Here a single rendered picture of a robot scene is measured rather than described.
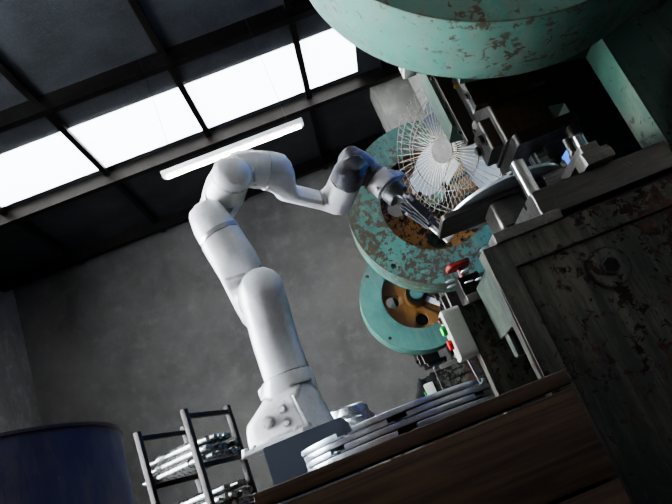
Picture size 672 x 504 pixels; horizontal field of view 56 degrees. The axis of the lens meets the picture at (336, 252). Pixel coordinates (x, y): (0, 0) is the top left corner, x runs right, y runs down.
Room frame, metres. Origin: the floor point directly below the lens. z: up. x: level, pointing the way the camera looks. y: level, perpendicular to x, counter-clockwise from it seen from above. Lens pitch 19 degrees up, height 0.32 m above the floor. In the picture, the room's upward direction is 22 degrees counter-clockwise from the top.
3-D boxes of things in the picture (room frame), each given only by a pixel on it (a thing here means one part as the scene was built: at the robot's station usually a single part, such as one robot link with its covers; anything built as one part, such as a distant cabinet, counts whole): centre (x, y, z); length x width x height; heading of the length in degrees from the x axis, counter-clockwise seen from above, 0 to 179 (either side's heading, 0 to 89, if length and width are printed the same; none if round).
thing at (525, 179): (1.28, -0.43, 0.75); 0.03 x 0.03 x 0.10; 2
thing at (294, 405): (1.48, 0.26, 0.52); 0.22 x 0.19 x 0.14; 91
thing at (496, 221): (1.46, -0.38, 0.72); 0.25 x 0.14 x 0.14; 92
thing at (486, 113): (1.46, -0.51, 1.04); 0.17 x 0.15 x 0.30; 92
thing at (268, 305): (1.44, 0.20, 0.71); 0.18 x 0.11 x 0.25; 16
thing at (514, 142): (1.46, -0.55, 0.86); 0.20 x 0.16 x 0.05; 2
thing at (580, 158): (1.29, -0.56, 0.76); 0.17 x 0.06 x 0.10; 2
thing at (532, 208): (1.46, -0.55, 0.68); 0.45 x 0.30 x 0.06; 2
